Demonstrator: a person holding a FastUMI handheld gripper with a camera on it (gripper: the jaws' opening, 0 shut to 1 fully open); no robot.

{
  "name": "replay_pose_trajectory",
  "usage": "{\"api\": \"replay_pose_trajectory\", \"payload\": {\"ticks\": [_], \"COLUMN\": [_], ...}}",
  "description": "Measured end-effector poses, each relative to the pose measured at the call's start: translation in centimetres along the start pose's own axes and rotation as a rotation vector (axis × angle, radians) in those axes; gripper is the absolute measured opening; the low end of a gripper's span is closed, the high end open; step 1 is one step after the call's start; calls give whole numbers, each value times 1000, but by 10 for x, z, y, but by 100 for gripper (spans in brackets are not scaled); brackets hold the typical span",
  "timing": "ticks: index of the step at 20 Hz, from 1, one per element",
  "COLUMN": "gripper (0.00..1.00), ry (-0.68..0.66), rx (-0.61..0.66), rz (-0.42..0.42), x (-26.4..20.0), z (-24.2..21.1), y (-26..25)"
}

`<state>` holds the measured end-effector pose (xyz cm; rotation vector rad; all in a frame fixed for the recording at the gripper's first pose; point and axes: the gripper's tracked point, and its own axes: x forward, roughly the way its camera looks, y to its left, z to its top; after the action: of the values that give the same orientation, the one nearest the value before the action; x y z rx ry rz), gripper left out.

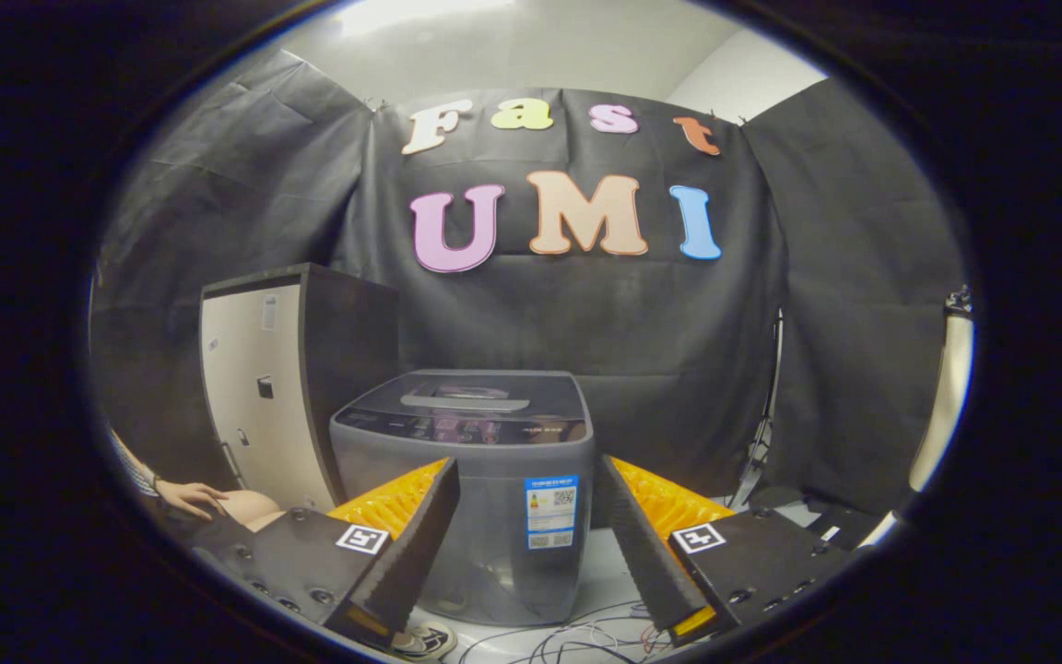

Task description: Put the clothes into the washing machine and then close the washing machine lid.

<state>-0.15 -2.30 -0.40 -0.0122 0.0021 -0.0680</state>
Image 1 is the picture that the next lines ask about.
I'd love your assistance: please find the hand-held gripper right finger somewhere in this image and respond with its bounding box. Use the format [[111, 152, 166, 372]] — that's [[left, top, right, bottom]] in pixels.
[[597, 455, 855, 646]]

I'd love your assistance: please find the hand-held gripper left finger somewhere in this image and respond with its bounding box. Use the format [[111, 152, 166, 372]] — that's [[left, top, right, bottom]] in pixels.
[[188, 456, 461, 651]]

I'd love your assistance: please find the grey washing machine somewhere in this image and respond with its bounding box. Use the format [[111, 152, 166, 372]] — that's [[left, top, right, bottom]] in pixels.
[[328, 369, 596, 628]]

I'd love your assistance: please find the person's shoe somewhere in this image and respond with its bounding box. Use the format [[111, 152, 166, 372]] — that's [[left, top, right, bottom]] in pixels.
[[393, 622, 458, 658]]

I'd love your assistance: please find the beige and black cabinet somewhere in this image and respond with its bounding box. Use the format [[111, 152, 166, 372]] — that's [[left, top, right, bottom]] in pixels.
[[199, 263, 401, 513]]

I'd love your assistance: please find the black backdrop cloth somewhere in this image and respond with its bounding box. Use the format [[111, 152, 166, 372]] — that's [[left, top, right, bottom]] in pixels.
[[90, 48, 967, 517]]

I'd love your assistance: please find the tangle of thin floor cables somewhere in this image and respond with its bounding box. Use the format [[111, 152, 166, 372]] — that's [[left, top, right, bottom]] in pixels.
[[457, 599, 679, 664]]

